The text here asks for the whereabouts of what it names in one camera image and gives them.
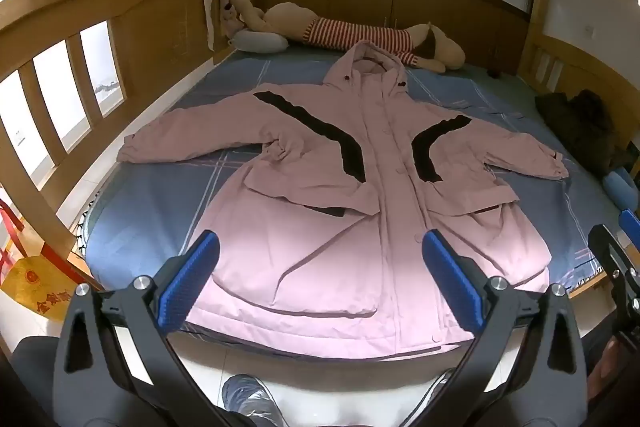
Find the pink hooded winter coat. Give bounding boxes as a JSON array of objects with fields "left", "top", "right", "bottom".
[{"left": 118, "top": 41, "right": 568, "bottom": 360}]

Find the yellow red shopping bag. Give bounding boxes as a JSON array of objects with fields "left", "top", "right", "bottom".
[{"left": 1, "top": 202, "right": 98, "bottom": 322}]

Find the black clothes pile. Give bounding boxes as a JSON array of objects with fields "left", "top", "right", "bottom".
[{"left": 535, "top": 90, "right": 634, "bottom": 181}]

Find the blue plaid bed sheet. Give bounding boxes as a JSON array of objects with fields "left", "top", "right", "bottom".
[{"left": 82, "top": 49, "right": 620, "bottom": 291}]

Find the small white plush dog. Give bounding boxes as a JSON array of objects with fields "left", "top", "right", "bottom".
[{"left": 220, "top": 2, "right": 244, "bottom": 40}]

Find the long striped plush dog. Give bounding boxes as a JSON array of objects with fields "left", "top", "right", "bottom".
[{"left": 227, "top": 0, "right": 465, "bottom": 74}]

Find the light blue pillow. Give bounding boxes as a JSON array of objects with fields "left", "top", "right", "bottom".
[{"left": 602, "top": 167, "right": 639, "bottom": 211}]

